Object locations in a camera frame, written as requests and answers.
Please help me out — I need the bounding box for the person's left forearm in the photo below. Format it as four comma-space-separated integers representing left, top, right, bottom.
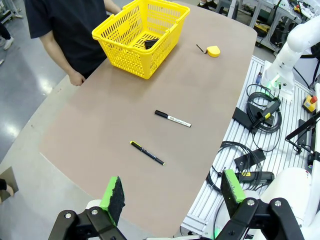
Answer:
103, 0, 123, 15

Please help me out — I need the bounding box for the black plug with yellow label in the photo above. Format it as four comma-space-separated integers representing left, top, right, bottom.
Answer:
256, 98, 282, 123
237, 170, 275, 184

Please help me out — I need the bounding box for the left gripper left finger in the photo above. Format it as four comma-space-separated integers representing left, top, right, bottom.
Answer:
48, 176, 126, 240

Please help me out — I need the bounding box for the person's right forearm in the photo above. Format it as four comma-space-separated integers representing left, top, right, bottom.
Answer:
46, 43, 81, 77

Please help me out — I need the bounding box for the person in dark t-shirt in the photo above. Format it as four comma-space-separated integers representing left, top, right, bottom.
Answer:
23, 0, 123, 87

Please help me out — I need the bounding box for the black stapler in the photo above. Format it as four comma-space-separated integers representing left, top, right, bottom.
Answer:
144, 38, 160, 50

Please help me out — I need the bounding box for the yellow tape measure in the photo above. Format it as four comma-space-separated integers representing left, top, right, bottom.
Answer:
196, 43, 222, 58

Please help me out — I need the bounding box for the person's right hand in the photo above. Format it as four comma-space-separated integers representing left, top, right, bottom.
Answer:
68, 70, 87, 87

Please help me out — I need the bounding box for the yellow emergency stop button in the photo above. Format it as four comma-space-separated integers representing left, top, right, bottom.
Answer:
301, 94, 319, 114

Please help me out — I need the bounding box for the coiled black cable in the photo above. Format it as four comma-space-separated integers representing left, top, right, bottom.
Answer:
246, 83, 284, 152
206, 141, 266, 195

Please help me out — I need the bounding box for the black yellow highlighter pen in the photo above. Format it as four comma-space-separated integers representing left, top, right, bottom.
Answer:
129, 140, 166, 166

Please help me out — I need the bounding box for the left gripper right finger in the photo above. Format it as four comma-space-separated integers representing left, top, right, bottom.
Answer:
216, 169, 306, 240

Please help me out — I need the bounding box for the aluminium slotted base plate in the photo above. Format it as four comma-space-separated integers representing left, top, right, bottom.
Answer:
179, 54, 320, 240

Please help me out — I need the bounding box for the yellow plastic shopping basket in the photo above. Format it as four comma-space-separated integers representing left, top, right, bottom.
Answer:
91, 0, 191, 80

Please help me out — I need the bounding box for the white marker with black cap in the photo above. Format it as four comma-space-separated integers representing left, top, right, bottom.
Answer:
154, 109, 193, 129

